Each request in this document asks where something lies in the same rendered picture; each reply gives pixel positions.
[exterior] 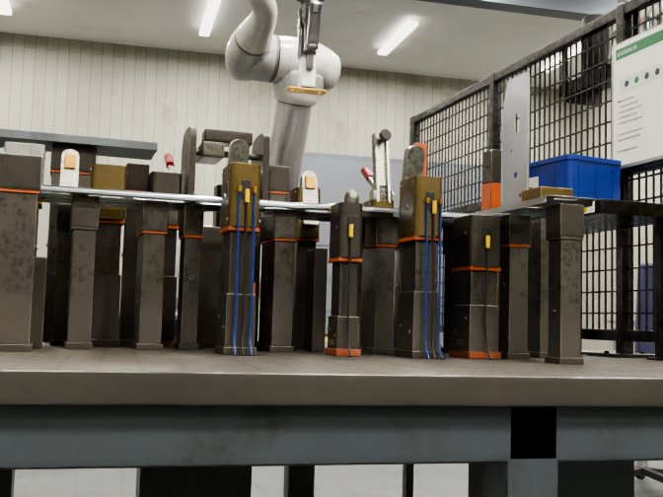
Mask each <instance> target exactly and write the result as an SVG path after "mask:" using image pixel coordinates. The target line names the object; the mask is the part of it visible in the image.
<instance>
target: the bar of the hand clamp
mask: <svg viewBox="0 0 663 497"><path fill-rule="evenodd" d="M391 137H392V134H391V132H390V131H389V130H388V129H383V130H381V131H380V133H379V134H378V132H375V133H373V134H372V158H373V187H374V189H376V190H377V202H380V187H384V188H385V193H386V194H387V198H386V199H385V200H388V203H391V202H392V201H391V177H390V151H389V140H390V139H391Z"/></svg>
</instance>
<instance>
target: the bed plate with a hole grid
mask: <svg viewBox="0 0 663 497"><path fill-rule="evenodd" d="M442 355H443V358H446V360H442V359H420V358H407V357H399V356H395V354H372V353H365V352H362V353H361V356H360V357H357V356H354V357H347V356H332V355H326V354H325V352H311V351H304V349H294V352H267V351H261V350H257V355H255V356H249V355H248V356H241V355H239V356H233V355H222V354H218V353H215V352H214V347H198V350H179V349H175V348H174V346H163V350H136V349H134V348H131V347H130V345H119V346H93V349H65V348H64V346H63V345H50V342H43V343H42V348H33V350H32V352H6V351H0V405H279V406H589V407H663V361H653V360H646V358H612V357H600V356H587V354H580V358H584V365H560V364H551V363H545V359H544V358H530V359H494V360H488V359H467V358H458V357H450V356H449V353H442Z"/></svg>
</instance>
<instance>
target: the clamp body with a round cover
mask: <svg viewBox="0 0 663 497"><path fill-rule="evenodd" d="M127 174H128V171H127V166H119V165H106V164H92V166H91V168H90V172H89V176H90V186H89V188H103V189H116V190H126V179H127ZM125 216H126V214H125V208H122V207H107V206H100V220H99V229H98V231H97V232H96V251H95V271H94V284H95V286H94V290H93V309H92V328H91V342H92V343H93V346H119V339H118V323H119V316H120V311H119V303H120V282H121V275H118V274H119V260H120V239H121V227H122V226H123V225H124V224H125V220H124V219H125Z"/></svg>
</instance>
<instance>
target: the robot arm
mask: <svg viewBox="0 0 663 497"><path fill-rule="evenodd" d="M247 1H248V2H249V4H250V5H251V7H252V12H251V13H250V14H249V16H248V17H247V18H246V19H245V20H244V21H243V22H242V23H241V24H240V25H239V26H238V27H237V29H236V30H235V31H234V33H233V34H232V35H231V37H230V40H229V42H228V44H227V47H226V52H225V58H226V61H225V62H226V69H227V72H228V74H229V75H230V76H231V77H232V78H233V79H235V80H237V81H243V82H245V81H251V80H253V81H261V82H267V83H272V87H273V94H274V97H275V99H276V100H277V102H276V108H275V115H274V121H273V126H272V133H271V139H270V149H269V165H270V166H281V167H289V168H290V179H289V191H290V190H291V189H293V188H295V187H298V184H299V178H300V173H301V167H302V161H303V158H304V152H305V146H306V140H307V134H308V128H309V122H310V116H311V107H313V106H314V105H315V104H316V103H317V102H318V100H319V98H320V96H317V95H308V94H298V93H289V92H286V89H287V88H288V87H290V86H292V87H301V88H302V87H304V88H311V89H320V90H327V91H329V90H331V89H332V88H333V87H334V86H335V84H336V83H337V81H338V79H339V75H340V61H339V58H338V56H337V55H336V54H335V53H334V52H332V51H331V50H330V49H328V48H327V47H325V46H323V45H321V44H319V35H320V21H321V11H322V6H323V4H322V2H324V1H325V0H296V1H299V2H300V3H301V8H299V11H298V16H299V20H297V22H296V23H297V37H295V36H289V35H274V34H273V33H274V28H275V25H276V20H277V6H276V3H275V0H247ZM180 250H181V243H180V245H179V247H178V250H177V254H176V274H175V276H177V299H176V320H177V319H178V296H179V273H180Z"/></svg>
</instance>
